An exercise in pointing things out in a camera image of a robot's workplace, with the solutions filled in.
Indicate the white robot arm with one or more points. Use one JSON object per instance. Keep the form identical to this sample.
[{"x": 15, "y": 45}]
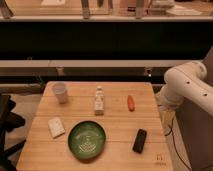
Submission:
[{"x": 186, "y": 81}]

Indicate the small white bottle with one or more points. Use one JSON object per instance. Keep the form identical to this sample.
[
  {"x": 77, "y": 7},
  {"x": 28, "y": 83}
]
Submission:
[{"x": 99, "y": 101}]

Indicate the orange carrot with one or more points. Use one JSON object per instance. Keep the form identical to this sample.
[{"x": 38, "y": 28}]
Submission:
[{"x": 131, "y": 104}]

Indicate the white paper cup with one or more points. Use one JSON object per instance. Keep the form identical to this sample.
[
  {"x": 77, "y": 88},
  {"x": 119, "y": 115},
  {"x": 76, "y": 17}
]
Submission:
[{"x": 60, "y": 91}]

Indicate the green patterned bowl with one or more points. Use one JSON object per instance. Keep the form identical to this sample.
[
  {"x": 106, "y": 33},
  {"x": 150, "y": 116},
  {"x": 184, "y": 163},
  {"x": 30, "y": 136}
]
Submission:
[{"x": 86, "y": 140}]

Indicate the white folded cloth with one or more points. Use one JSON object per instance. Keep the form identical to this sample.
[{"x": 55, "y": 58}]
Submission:
[{"x": 56, "y": 127}]

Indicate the black office chair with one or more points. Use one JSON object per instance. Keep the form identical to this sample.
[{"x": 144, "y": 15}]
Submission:
[{"x": 8, "y": 122}]

